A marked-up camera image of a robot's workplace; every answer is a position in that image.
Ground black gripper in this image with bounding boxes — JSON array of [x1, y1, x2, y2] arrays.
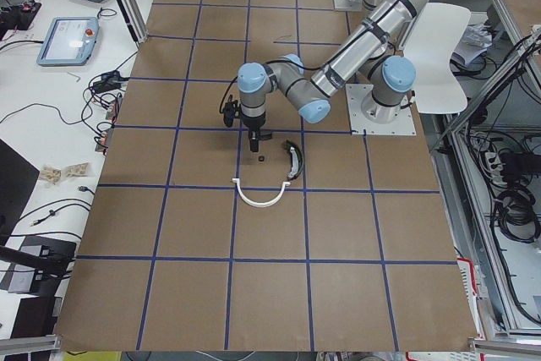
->
[[244, 118, 272, 152]]

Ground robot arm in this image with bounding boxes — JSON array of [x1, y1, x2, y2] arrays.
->
[[238, 0, 428, 152]]

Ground dark curved brake shoe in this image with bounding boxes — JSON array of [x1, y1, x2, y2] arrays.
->
[[282, 139, 304, 181]]

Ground white curved plastic part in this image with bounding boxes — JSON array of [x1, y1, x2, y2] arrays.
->
[[231, 178, 291, 209]]

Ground white plastic chair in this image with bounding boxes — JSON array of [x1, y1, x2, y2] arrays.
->
[[403, 3, 471, 114]]

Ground lower blue teach pendant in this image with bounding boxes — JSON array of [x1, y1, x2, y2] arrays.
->
[[36, 17, 100, 67]]

